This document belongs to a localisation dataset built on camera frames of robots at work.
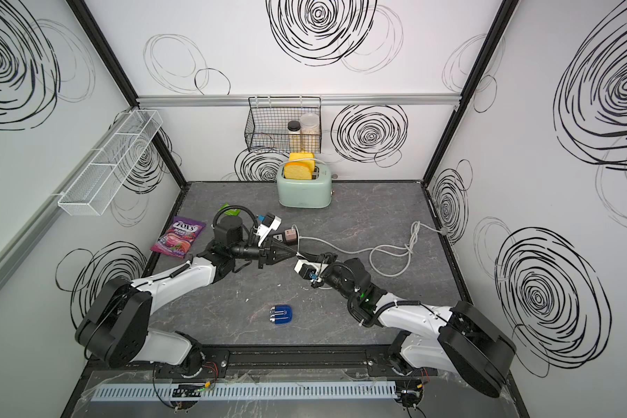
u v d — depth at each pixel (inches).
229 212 24.9
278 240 28.8
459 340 16.5
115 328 16.7
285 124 34.9
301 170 37.8
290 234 36.9
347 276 23.2
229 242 25.8
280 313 31.8
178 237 38.9
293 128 33.3
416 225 39.0
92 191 28.2
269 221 27.3
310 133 33.3
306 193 40.8
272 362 29.6
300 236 40.1
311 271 24.3
